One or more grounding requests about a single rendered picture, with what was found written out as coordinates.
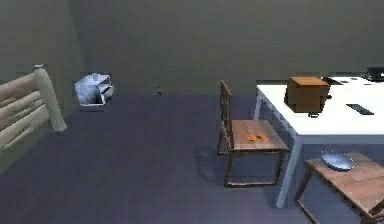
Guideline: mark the small red bottle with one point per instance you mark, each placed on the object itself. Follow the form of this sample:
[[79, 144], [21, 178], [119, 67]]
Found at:
[[159, 91]]

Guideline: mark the brown wooden chair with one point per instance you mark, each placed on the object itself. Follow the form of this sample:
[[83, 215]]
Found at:
[[353, 181], [248, 135]]

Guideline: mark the small orange object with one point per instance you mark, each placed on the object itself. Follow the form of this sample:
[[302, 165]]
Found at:
[[256, 137]]

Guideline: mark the brown wooden box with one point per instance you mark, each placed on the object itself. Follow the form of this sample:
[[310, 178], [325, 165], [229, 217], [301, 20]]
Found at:
[[306, 94]]

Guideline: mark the white table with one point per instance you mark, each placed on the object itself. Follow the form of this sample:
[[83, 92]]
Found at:
[[336, 123]]

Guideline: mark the blue grey plate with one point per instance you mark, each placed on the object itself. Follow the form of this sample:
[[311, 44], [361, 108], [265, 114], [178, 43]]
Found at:
[[336, 160]]

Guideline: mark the black flat remote control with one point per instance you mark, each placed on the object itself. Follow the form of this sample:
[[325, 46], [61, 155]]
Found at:
[[359, 109]]

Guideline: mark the black laptop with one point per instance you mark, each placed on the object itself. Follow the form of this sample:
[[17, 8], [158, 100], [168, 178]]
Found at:
[[376, 72]]

